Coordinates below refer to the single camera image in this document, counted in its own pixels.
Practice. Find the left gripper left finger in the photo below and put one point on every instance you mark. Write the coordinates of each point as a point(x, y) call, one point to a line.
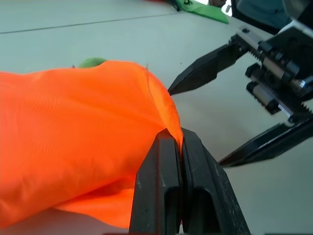
point(151, 186)

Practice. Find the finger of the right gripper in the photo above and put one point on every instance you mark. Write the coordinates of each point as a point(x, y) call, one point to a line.
point(203, 72)

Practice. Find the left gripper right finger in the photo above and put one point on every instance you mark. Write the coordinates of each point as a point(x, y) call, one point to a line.
point(207, 191)

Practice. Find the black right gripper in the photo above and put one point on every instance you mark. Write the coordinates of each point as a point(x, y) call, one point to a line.
point(281, 71)

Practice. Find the black chair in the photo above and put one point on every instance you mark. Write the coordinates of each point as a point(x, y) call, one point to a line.
point(259, 12)

